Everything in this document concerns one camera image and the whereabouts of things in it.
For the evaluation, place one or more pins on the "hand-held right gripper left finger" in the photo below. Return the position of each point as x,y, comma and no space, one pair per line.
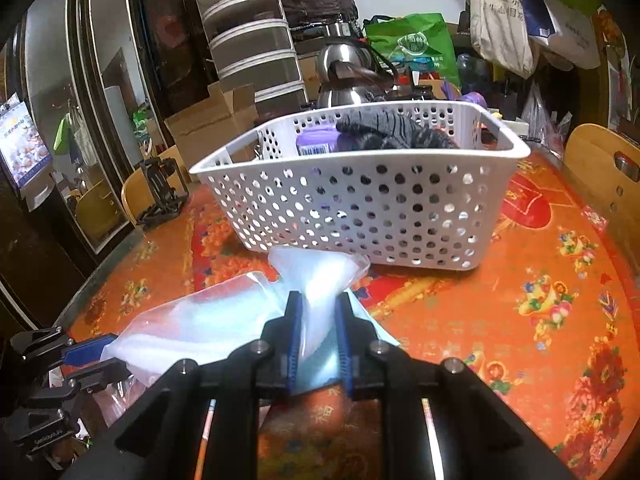
293,345

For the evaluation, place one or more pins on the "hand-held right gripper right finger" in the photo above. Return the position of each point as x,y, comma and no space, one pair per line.
345,345

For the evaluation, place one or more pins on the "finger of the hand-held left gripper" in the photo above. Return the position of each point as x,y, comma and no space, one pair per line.
100,372
87,351

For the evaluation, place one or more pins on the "light blue plastic bag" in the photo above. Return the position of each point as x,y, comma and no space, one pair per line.
225,320

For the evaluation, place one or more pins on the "white perforated plastic basket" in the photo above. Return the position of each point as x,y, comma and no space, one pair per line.
350,200

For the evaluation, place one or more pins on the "purple tissue pack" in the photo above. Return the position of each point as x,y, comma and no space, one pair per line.
317,140

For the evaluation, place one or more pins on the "grey striped sock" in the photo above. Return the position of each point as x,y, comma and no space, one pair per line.
390,132

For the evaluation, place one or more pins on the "red floral tablecloth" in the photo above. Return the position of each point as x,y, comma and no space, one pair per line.
500,320

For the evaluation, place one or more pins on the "plain wooden chair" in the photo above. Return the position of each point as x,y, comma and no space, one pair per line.
131,195

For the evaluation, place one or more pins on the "black folding phone stand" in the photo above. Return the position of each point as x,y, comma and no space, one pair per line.
162,195

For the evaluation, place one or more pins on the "blue printed box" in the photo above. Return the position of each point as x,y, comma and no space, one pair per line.
22,145

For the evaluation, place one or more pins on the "open cardboard box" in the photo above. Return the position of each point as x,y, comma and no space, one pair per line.
200,130

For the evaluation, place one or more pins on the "steel kettle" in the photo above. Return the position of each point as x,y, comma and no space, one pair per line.
340,85

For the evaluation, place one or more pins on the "brown cardboard box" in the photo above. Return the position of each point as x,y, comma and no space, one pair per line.
307,70

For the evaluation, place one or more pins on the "purple plastic bag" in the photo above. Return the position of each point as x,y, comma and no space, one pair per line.
465,96

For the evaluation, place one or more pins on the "clear plastic bag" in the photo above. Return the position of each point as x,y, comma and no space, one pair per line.
540,115

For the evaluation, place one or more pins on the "grey stacked storage tower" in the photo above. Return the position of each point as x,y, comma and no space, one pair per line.
250,45

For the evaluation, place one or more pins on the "green shopping bag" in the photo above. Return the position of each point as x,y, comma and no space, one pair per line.
415,45

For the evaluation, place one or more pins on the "black glass door cabinet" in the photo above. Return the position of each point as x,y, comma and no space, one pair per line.
165,35

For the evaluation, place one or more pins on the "white canvas tote bag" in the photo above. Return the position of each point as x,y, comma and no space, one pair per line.
500,20

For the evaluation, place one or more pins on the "white blue tote bag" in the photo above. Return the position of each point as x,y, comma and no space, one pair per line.
570,35

